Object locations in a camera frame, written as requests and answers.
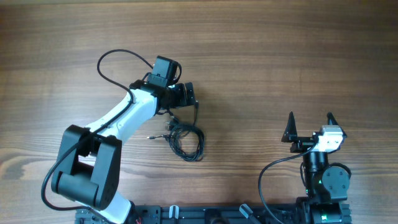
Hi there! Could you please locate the black left camera cable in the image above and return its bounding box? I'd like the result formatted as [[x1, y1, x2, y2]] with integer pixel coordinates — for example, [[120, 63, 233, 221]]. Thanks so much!
[[40, 49, 183, 222]]

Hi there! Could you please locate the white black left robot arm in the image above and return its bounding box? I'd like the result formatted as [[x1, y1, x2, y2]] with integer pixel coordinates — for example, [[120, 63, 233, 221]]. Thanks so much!
[[43, 80, 197, 223]]

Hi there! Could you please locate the black right camera cable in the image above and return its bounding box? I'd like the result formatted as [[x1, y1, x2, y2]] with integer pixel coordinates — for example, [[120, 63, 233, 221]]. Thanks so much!
[[257, 141, 320, 224]]

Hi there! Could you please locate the black camera cable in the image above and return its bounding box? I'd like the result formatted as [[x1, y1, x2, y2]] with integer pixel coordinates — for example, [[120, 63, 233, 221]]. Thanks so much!
[[257, 141, 320, 224], [40, 49, 183, 222]]

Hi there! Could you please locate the black aluminium base frame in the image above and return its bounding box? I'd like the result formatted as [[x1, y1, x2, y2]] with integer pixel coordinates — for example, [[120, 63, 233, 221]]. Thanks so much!
[[74, 202, 353, 224]]

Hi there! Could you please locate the black USB-A cable blue plug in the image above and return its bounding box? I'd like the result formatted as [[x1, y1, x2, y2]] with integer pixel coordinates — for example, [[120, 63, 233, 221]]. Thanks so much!
[[163, 101, 205, 162]]

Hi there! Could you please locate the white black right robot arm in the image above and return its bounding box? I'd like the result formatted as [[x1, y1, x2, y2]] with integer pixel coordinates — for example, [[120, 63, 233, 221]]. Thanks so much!
[[281, 113, 352, 224]]

